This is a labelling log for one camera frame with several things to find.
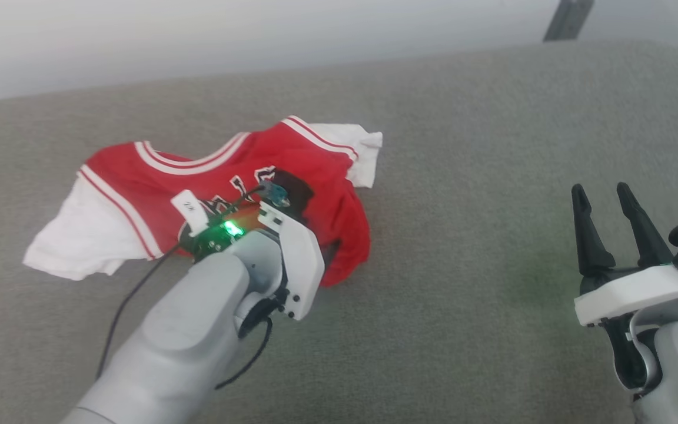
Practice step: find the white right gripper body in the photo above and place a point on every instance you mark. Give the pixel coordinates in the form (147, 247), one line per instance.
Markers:
(627, 294)

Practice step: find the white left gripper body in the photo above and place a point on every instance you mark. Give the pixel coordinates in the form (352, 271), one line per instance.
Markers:
(301, 259)

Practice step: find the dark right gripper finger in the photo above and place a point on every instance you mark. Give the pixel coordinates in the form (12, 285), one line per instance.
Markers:
(589, 241)
(645, 235)

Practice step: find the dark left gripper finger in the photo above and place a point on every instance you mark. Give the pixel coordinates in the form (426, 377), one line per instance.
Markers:
(330, 252)

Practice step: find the red and white jersey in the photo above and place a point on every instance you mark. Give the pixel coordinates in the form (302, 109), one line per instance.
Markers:
(139, 176)

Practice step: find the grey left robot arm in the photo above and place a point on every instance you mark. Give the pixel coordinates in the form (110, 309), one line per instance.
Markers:
(186, 330)

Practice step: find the grey-green fabric sofa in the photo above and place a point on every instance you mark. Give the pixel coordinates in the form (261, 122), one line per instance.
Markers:
(468, 176)

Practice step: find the grey metal bar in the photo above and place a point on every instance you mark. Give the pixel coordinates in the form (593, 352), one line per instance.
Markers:
(568, 17)

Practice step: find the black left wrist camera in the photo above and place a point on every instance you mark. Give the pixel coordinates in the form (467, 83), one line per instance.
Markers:
(298, 191)

